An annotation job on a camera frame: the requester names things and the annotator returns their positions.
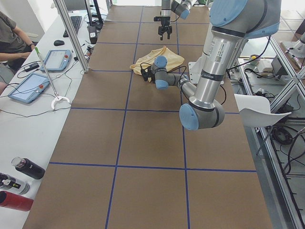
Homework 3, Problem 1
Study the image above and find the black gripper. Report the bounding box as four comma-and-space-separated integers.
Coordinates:
158, 16, 173, 40
142, 67, 153, 82

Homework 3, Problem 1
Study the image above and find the cream long sleeve printed shirt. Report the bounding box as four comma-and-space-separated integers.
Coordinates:
130, 46, 184, 75

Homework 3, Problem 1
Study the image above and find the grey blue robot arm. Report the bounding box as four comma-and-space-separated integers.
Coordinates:
143, 0, 281, 130
153, 0, 196, 41

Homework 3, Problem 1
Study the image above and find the black power adapter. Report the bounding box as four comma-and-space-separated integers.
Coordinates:
87, 25, 98, 44

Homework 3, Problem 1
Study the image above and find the black keyboard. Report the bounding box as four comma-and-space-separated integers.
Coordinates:
70, 16, 82, 34

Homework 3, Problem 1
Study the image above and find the far blue teach pendant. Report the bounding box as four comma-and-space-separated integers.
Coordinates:
43, 50, 71, 72

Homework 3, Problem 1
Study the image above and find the blue teach pendant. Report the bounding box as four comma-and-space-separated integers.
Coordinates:
8, 73, 50, 104
43, 50, 71, 72

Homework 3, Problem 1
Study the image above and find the reacher grabber stick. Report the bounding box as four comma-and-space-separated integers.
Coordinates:
35, 47, 70, 110

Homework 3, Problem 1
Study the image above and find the green bowl with yellow ball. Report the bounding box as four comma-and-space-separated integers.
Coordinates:
249, 54, 261, 66

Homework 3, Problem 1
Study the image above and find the black computer mouse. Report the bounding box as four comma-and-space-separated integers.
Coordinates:
53, 40, 65, 46

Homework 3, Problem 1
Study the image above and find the black phone on desk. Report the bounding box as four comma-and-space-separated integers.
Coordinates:
24, 62, 39, 72

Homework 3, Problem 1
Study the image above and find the white plastic chair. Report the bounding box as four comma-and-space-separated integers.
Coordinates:
234, 94, 292, 127

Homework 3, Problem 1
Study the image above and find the near blue teach pendant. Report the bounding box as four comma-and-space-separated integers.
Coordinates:
8, 73, 50, 104

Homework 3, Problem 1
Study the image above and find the seated person in grey shirt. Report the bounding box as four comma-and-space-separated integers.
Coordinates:
0, 11, 36, 96

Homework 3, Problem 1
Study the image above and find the black water bottle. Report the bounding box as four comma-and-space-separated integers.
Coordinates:
11, 156, 45, 179

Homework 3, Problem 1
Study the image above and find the grey water bottle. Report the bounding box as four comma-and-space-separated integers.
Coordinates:
0, 173, 30, 195

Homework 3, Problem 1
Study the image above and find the red water bottle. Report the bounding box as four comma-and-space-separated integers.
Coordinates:
0, 191, 34, 211

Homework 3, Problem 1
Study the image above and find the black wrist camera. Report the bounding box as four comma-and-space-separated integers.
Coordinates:
153, 16, 162, 22
141, 68, 149, 76

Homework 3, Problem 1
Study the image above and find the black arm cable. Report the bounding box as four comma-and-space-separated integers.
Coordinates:
139, 62, 227, 105

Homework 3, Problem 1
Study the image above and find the aluminium frame post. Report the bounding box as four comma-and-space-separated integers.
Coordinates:
53, 0, 89, 73

